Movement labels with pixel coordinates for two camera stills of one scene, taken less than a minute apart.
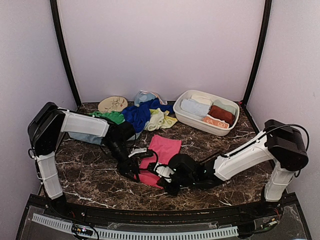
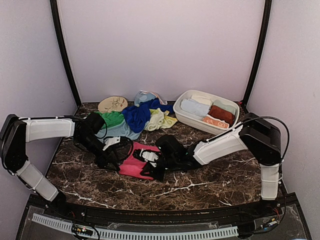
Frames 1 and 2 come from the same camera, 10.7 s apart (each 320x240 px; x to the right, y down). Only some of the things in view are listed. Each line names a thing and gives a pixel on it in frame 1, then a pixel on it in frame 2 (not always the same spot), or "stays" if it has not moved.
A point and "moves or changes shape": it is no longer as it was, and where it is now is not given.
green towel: (116, 117) stays
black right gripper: (173, 191) -> (148, 168)
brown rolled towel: (227, 116) stays
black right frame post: (267, 20) stays
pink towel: (165, 148) moves or changes shape
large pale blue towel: (192, 107) stays
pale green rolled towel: (229, 108) stays
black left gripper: (124, 166) -> (102, 163)
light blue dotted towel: (144, 96) stays
